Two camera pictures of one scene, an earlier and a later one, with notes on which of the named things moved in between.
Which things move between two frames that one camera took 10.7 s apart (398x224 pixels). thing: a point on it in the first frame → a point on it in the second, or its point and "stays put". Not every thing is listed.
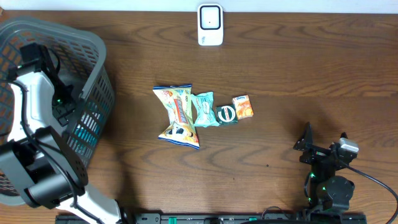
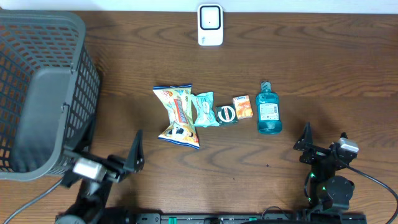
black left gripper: x=58 y=112 → x=115 y=171
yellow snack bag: x=181 y=130 stays put
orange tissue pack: x=243 y=106 stays put
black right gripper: x=316 y=152 stays put
